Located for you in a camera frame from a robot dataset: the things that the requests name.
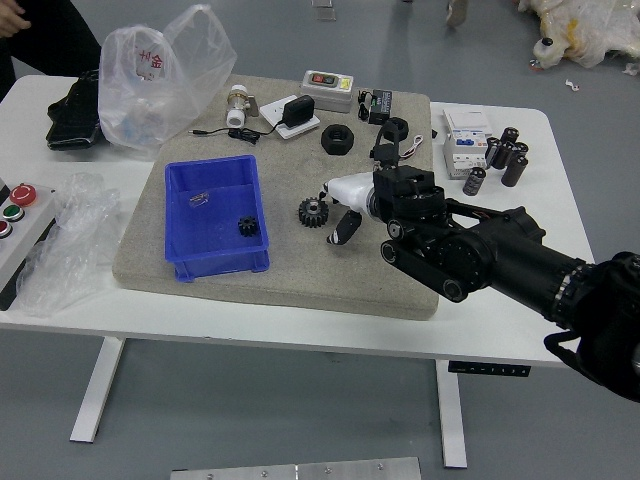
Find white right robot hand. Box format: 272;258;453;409
318;172;376;247

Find person's right hand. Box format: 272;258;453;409
0;0;31;39

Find big black gear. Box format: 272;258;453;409
297;197;330;230

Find blue plastic box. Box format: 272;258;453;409
163;153;272;284

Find large black hex nut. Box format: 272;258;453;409
320;123;357;156

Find small black round nut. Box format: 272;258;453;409
382;117;411;142

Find grey push-button control box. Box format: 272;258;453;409
0;177;57;311

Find person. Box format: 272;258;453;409
0;0;104;101

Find black module green terminal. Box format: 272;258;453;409
357;88;395;125

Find black power adapter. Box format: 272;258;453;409
282;95;316;127

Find grey-brown mat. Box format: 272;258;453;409
112;74;440;321

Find black case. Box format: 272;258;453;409
46;70;106;151

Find white circuit breaker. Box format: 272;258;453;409
441;108;494;182

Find brass valve white fittings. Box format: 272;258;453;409
223;85;261;129

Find white plastic bag red print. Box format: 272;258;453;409
97;2;239;160

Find large dark brown capacitor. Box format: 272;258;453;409
502;153;530;187

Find clear item on floor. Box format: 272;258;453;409
309;0;339;22

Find person's shoe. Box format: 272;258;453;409
444;0;471;27

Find black table control panel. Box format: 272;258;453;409
448;360;532;377

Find crumpled clear plastic bag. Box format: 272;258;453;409
16;172;126;317

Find white table leg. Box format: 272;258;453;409
69;337;126;444
434;358;469;470

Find plush toy in plastic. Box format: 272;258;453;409
514;0;640;71

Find small black servo with wires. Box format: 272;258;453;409
369;133;429;169

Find grey switch box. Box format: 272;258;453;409
299;69;356;114

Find white wall socket plate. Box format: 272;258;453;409
258;94;321;140

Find black adapter cord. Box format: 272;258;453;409
188;122;284;147

